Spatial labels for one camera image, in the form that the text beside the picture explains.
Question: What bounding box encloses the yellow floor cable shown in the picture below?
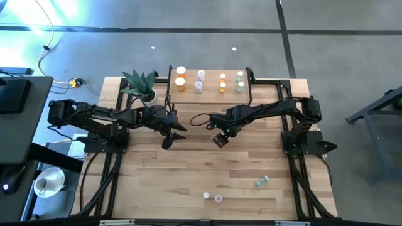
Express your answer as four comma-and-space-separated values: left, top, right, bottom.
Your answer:
33, 0, 78, 85

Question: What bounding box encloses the dark grey desk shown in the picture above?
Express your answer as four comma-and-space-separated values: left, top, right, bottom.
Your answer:
0, 75, 84, 222

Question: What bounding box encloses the white floor box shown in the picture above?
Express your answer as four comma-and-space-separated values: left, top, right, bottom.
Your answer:
67, 133, 86, 159

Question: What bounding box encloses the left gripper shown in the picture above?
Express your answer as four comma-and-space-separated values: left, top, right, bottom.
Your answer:
143, 106, 188, 151

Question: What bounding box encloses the white mug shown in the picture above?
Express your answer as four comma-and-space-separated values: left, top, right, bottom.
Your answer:
33, 177, 53, 197

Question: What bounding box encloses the black flat device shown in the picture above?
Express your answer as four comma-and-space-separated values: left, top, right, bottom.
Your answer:
0, 78, 33, 114

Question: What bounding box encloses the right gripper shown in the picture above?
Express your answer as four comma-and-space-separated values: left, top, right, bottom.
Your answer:
207, 108, 242, 148

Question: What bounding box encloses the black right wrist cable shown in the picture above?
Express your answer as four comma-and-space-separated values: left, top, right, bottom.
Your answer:
189, 112, 215, 128

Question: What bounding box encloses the snake plant in white pot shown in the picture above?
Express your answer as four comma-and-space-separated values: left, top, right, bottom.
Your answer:
120, 69, 159, 106

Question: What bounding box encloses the black computer mouse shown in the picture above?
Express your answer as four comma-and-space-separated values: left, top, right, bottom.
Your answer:
1, 165, 26, 195

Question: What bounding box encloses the wooden shelf with black legs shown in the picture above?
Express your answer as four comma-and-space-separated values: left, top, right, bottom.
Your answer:
165, 65, 255, 107

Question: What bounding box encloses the silver frame bracket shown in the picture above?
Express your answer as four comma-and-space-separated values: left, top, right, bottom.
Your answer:
274, 220, 311, 226
99, 219, 136, 226

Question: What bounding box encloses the grey metal cart frame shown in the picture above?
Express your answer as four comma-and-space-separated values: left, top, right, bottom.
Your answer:
345, 85, 402, 185

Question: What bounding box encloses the black aluminium table frame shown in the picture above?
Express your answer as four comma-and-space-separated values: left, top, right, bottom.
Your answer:
71, 77, 339, 220

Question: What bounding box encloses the black bar device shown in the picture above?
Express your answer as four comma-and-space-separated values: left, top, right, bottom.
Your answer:
0, 66, 33, 76

